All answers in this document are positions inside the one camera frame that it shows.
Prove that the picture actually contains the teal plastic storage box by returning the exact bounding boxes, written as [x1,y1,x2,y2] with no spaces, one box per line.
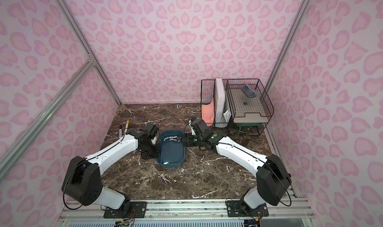
[157,130,185,168]

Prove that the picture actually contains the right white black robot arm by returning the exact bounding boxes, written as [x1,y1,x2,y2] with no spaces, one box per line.
[189,118,292,210]

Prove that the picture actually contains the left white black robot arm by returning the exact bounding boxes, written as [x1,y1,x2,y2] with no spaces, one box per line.
[61,123,160,212]

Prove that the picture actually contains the yellow marker pen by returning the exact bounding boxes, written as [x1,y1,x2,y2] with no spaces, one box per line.
[124,120,129,133]

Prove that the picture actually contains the pink folder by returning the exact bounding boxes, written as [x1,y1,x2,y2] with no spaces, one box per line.
[201,100,215,127]

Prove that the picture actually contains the green item under tray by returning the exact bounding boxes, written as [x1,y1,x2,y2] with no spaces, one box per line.
[236,123,265,136]

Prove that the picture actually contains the white binder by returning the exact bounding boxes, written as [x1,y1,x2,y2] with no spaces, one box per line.
[214,78,231,128]

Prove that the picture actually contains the beige paper tray sheet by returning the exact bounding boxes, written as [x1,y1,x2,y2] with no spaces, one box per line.
[231,89,270,123]

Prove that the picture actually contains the grey stapler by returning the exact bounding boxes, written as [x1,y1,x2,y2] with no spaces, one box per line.
[241,84,257,98]

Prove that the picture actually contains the black wire desk organizer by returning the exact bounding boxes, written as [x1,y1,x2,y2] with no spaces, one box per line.
[200,78,274,135]

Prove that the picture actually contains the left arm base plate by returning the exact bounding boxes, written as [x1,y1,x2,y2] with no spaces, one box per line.
[103,201,148,219]

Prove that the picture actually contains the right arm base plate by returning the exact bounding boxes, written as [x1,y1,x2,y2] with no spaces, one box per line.
[225,199,269,219]

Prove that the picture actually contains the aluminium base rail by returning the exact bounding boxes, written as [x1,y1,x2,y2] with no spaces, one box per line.
[55,198,318,227]

